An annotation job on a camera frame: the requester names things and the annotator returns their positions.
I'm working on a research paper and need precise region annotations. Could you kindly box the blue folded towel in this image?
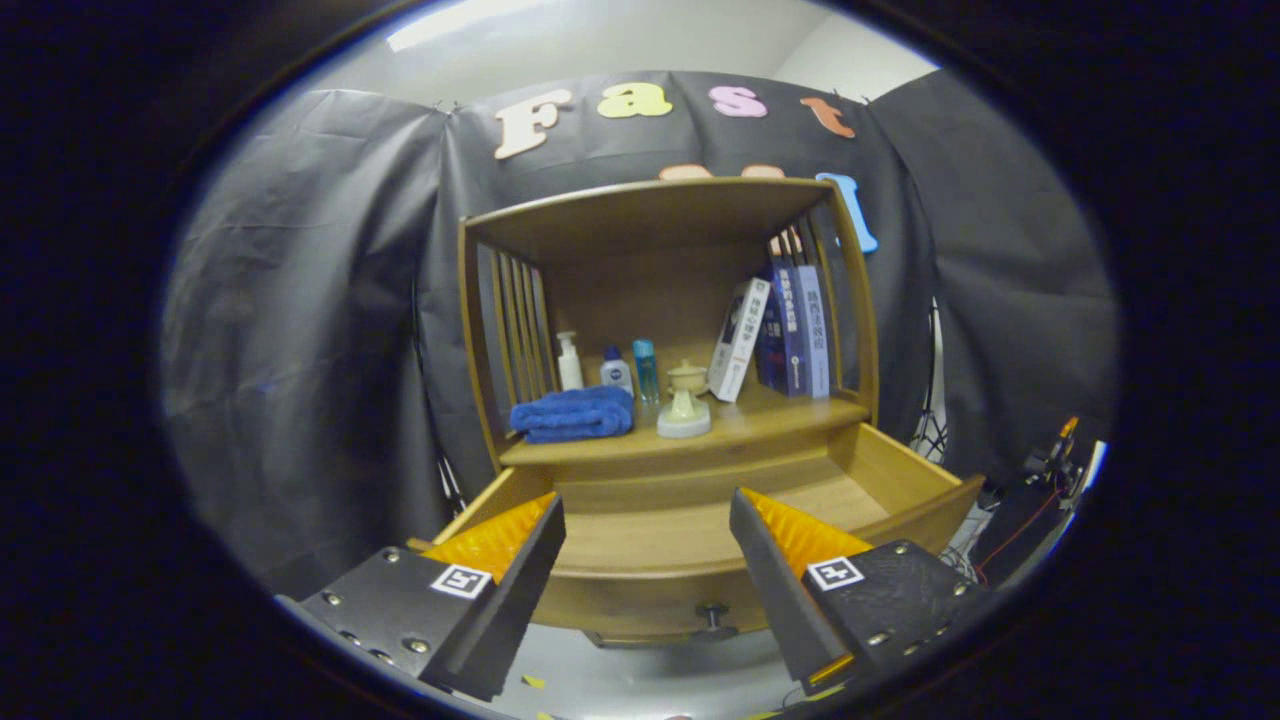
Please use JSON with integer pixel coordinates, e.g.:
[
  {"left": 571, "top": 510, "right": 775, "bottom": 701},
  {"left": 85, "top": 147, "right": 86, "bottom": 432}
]
[{"left": 509, "top": 386, "right": 635, "bottom": 444}]

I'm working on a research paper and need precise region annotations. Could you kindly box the dark blue book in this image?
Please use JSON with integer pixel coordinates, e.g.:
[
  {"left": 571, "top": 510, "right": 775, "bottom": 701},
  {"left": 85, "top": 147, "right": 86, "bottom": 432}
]
[{"left": 755, "top": 262, "right": 807, "bottom": 398}]

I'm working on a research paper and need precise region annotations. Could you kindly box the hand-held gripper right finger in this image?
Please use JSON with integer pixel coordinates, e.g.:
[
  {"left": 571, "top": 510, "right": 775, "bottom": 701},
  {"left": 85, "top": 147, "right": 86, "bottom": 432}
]
[{"left": 729, "top": 488, "right": 1001, "bottom": 698}]

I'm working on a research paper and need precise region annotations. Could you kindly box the white book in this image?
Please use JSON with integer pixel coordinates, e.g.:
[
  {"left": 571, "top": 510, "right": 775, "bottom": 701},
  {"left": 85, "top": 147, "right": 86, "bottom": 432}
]
[{"left": 707, "top": 277, "right": 773, "bottom": 403}]

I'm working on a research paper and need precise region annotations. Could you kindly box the wooden cabinet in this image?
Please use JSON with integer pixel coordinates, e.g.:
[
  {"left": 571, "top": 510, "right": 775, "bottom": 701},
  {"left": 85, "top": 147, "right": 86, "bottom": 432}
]
[{"left": 458, "top": 176, "right": 881, "bottom": 646}]

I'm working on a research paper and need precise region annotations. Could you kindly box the orange tipped gripper device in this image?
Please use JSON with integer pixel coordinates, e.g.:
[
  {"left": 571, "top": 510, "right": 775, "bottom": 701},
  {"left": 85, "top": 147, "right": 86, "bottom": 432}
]
[{"left": 1020, "top": 417, "right": 1081, "bottom": 491}]

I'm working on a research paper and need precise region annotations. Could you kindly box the wooden drawer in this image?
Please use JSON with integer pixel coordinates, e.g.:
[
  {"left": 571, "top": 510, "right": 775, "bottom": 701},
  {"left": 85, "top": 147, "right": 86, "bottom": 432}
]
[{"left": 405, "top": 422, "right": 986, "bottom": 641}]

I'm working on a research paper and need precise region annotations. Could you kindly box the black tripod stand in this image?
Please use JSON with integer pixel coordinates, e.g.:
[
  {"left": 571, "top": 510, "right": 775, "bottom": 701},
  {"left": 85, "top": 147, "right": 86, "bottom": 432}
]
[{"left": 910, "top": 300, "right": 951, "bottom": 466}]

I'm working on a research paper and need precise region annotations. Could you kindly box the light blue book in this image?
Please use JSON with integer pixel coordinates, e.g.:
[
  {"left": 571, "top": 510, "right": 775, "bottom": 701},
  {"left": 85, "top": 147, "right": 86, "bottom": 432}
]
[{"left": 797, "top": 264, "right": 831, "bottom": 400}]

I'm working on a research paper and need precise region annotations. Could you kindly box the white pad cream handle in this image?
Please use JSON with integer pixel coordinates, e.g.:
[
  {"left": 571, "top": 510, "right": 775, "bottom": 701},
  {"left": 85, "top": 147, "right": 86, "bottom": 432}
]
[{"left": 657, "top": 388, "right": 713, "bottom": 439}]

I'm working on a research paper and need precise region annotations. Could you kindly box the wooden countertop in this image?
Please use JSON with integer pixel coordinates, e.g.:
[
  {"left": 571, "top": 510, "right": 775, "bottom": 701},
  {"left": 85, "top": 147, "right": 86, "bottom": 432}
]
[{"left": 500, "top": 385, "right": 871, "bottom": 468}]

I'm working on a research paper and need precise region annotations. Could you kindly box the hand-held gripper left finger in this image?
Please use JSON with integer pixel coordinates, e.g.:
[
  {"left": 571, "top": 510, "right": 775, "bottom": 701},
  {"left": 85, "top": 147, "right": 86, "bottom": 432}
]
[{"left": 275, "top": 493, "right": 567, "bottom": 703}]

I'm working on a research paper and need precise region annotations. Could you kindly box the clear blue bottle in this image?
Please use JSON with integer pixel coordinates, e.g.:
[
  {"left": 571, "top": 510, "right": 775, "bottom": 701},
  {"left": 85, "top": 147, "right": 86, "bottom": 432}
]
[{"left": 632, "top": 339, "right": 660, "bottom": 406}]

